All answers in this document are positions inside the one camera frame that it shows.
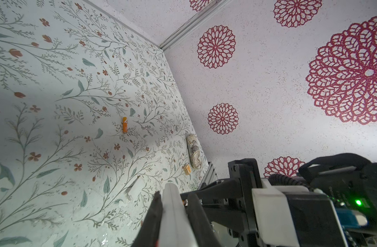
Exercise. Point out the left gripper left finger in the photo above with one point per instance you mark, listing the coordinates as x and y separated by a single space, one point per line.
148 235

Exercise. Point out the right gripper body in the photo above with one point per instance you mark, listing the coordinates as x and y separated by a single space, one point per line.
246 170

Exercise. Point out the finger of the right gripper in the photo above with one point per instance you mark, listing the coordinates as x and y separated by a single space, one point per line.
220 189
232 219

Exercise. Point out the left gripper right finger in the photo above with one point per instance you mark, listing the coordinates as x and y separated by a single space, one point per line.
200 223

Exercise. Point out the white remote control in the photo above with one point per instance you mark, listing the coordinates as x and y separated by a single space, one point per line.
175 228

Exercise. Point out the white battery cover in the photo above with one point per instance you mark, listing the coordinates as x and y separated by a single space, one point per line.
134 190

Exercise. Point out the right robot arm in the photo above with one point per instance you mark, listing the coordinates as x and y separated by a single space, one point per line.
349 181

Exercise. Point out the small orange block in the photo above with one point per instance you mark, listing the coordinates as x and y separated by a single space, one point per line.
187 169

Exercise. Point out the patterned oval stone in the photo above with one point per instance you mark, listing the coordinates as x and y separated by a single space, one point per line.
194 151

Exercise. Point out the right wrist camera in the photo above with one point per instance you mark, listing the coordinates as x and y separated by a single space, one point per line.
292 216

